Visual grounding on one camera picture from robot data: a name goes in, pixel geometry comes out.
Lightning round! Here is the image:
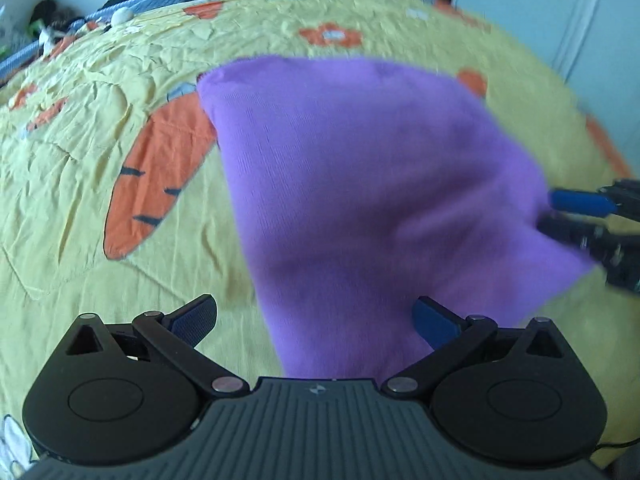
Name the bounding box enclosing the purple sweater with red trim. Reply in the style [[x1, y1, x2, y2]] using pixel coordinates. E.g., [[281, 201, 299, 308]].
[[198, 56, 591, 380]]

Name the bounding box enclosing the white wardrobe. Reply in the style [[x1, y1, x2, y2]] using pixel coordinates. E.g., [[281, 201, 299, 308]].
[[451, 0, 640, 111]]

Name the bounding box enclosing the yellow floral bed sheet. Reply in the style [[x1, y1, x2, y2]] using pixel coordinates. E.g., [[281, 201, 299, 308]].
[[1, 0, 631, 479]]

